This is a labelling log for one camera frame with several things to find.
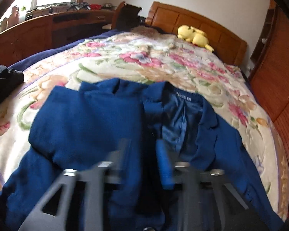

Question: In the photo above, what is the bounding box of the yellow plush toy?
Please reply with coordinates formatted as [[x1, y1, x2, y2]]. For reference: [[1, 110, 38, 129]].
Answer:
[[177, 25, 214, 52]]

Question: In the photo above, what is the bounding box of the dark blue bed sheet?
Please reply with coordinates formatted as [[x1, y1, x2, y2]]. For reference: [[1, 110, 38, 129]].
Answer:
[[9, 29, 124, 71]]

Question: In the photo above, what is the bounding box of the black cloth on bed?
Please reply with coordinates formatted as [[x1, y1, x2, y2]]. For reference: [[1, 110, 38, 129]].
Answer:
[[0, 65, 24, 104]]

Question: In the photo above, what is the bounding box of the red bowl on desk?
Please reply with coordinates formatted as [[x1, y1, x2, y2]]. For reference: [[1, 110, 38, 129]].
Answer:
[[89, 4, 102, 10]]

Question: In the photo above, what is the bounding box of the blue suit jacket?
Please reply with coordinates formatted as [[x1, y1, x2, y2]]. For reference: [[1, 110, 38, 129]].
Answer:
[[0, 78, 283, 230]]

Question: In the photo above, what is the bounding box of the louvered wooden wardrobe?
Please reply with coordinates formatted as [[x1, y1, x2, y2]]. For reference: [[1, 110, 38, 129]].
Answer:
[[248, 0, 289, 198]]

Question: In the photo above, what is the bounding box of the wooden desk cabinet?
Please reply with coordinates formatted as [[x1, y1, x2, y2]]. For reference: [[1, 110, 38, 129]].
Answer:
[[0, 9, 114, 67]]

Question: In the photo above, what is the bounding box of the floral bed blanket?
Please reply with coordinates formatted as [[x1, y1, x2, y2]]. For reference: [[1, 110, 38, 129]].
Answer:
[[0, 26, 289, 220]]

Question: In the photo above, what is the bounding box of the wooden headboard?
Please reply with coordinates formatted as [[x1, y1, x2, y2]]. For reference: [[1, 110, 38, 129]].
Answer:
[[145, 1, 247, 66]]

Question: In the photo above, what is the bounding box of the wooden chair with black garment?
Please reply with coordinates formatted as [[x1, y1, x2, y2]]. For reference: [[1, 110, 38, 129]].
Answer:
[[111, 1, 146, 31]]

